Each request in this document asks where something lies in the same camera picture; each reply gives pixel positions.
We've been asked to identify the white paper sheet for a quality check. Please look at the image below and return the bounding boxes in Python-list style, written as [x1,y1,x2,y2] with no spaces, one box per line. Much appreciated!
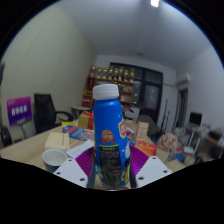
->
[65,139,95,159]

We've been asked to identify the black bag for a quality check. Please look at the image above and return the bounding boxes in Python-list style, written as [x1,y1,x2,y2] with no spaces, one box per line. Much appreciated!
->
[0,125,13,148]

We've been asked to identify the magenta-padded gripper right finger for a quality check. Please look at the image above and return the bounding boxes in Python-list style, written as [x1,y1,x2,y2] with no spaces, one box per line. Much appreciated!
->
[128,145,173,189]

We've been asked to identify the black office chair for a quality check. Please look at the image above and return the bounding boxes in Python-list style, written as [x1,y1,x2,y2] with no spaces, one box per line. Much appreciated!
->
[33,93,74,134]

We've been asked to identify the orange book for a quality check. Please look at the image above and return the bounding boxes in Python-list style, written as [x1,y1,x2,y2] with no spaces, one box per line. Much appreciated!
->
[134,140,158,157]

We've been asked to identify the yellow gift box red ribbon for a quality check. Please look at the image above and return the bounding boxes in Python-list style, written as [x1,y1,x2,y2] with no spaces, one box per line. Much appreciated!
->
[78,110,95,131]

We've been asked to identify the purple sign board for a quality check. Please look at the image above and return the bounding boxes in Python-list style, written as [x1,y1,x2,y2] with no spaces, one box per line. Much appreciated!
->
[6,96,33,127]

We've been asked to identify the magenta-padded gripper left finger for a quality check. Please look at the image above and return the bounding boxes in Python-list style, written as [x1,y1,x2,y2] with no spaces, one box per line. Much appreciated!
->
[52,145,98,190]

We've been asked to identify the upright card stand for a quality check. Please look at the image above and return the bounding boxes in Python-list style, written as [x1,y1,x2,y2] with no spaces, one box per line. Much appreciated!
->
[134,121,150,143]

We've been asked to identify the blue white-capped drink bottle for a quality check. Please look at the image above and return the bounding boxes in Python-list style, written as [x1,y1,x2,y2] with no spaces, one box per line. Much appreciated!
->
[92,83,132,191]

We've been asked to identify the black mug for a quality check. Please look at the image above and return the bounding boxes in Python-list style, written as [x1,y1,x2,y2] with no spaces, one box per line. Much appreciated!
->
[41,148,69,174]

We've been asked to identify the computer monitor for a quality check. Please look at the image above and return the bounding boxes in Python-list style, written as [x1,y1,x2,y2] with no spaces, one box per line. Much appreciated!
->
[189,111,203,127]

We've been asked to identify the small pale yellow notebook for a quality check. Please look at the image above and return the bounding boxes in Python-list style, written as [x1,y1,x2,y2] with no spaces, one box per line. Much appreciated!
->
[44,132,70,151]

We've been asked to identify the black framed glass door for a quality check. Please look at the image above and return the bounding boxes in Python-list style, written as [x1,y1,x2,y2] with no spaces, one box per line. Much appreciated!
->
[109,62,164,124]

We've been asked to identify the cluttered wooden side desk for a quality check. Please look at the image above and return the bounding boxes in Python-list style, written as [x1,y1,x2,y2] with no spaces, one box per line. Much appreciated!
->
[199,128,224,159]

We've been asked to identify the white wall air conditioner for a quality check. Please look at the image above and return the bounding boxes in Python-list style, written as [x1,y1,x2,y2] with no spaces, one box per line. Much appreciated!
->
[175,78,191,91]

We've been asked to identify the pink flowers in white pot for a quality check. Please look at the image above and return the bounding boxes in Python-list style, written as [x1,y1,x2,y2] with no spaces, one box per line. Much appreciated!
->
[156,132,179,163]

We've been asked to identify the wooden shelf unit with trophies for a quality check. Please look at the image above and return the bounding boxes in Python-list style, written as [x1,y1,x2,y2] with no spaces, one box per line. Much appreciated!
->
[81,65,136,111]

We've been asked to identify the colourful printed book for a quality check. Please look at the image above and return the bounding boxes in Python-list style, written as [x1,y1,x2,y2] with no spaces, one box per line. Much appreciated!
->
[62,124,95,142]

